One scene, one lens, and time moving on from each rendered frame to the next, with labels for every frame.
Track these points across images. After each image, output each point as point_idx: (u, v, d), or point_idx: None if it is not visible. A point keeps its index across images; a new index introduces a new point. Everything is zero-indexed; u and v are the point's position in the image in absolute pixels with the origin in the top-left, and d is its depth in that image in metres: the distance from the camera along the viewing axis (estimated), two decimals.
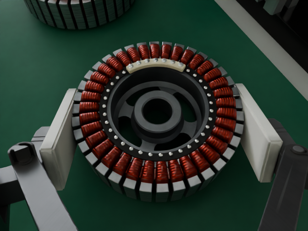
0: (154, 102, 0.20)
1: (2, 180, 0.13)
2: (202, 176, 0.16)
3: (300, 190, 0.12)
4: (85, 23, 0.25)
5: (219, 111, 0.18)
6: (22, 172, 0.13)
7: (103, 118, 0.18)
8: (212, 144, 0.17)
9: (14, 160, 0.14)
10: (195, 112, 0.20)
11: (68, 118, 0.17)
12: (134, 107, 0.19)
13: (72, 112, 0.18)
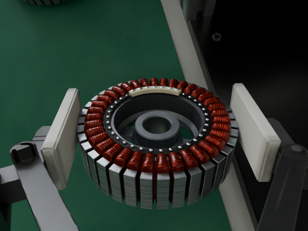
0: (154, 123, 0.21)
1: (4, 179, 0.13)
2: (202, 168, 0.16)
3: (299, 190, 0.12)
4: (42, 1, 0.31)
5: (214, 118, 0.19)
6: (24, 172, 0.13)
7: (106, 125, 0.19)
8: (210, 140, 0.17)
9: (16, 160, 0.14)
10: (193, 132, 0.21)
11: (69, 117, 0.17)
12: (135, 122, 0.20)
13: (78, 122, 0.19)
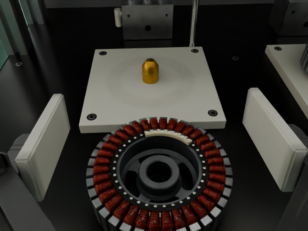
0: (159, 165, 0.23)
1: None
2: None
3: None
4: None
5: (208, 183, 0.20)
6: None
7: (112, 164, 0.22)
8: (193, 207, 0.19)
9: None
10: (193, 183, 0.23)
11: (50, 125, 0.16)
12: (140, 164, 0.23)
13: (91, 155, 0.22)
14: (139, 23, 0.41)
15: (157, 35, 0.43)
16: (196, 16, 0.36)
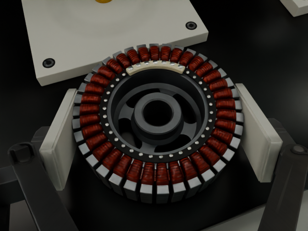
0: (154, 104, 0.20)
1: (2, 180, 0.13)
2: (202, 178, 0.16)
3: (300, 190, 0.12)
4: None
5: (219, 113, 0.18)
6: (22, 172, 0.13)
7: (103, 120, 0.18)
8: (212, 145, 0.17)
9: (14, 160, 0.14)
10: (195, 113, 0.20)
11: (68, 118, 0.17)
12: (134, 109, 0.19)
13: (72, 115, 0.18)
14: None
15: None
16: None
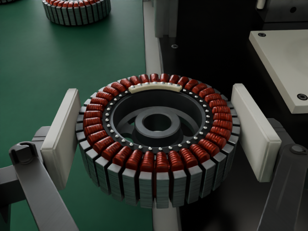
0: (154, 120, 0.21)
1: (3, 179, 0.13)
2: (203, 167, 0.16)
3: (299, 190, 0.12)
4: (64, 22, 0.45)
5: (215, 115, 0.19)
6: (23, 172, 0.13)
7: (105, 123, 0.18)
8: (211, 138, 0.17)
9: (15, 160, 0.14)
10: (194, 129, 0.21)
11: (68, 118, 0.17)
12: (134, 120, 0.20)
13: (76, 120, 0.19)
14: (286, 4, 0.40)
15: (300, 17, 0.42)
16: None
